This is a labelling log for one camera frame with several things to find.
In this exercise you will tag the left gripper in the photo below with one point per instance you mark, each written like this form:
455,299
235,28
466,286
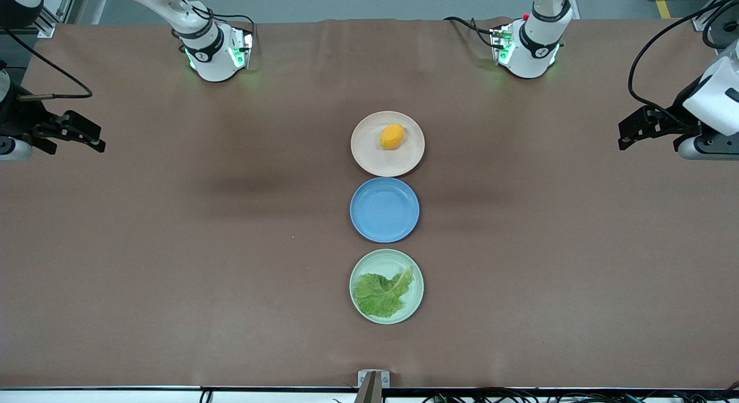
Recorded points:
680,110

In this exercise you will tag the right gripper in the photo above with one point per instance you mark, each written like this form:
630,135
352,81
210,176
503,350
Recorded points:
17,118

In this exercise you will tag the yellow lemon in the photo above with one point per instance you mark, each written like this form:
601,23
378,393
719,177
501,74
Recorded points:
392,137

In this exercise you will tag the green lettuce leaf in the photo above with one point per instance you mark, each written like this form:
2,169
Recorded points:
378,296

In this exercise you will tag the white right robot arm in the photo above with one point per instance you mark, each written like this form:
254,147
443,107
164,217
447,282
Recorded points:
211,56

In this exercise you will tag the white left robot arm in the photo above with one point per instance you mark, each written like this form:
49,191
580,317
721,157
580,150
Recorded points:
534,51

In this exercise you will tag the brown table cover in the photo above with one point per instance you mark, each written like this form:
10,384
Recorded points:
173,305

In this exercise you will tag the blue round plate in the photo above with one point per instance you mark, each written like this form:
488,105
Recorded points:
384,210

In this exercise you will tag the pink round plate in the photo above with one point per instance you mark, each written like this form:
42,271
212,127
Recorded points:
369,149

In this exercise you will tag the green round plate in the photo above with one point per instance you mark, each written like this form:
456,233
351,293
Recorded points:
413,299

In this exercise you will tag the grey metal beam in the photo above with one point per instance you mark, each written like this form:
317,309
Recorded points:
372,391

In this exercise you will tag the aluminium frame profile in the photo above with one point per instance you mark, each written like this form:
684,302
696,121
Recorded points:
707,16
55,16

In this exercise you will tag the white table edge rail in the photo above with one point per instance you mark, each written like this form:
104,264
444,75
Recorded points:
86,396

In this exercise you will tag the grey metal bracket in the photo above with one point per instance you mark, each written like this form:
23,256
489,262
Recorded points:
362,378

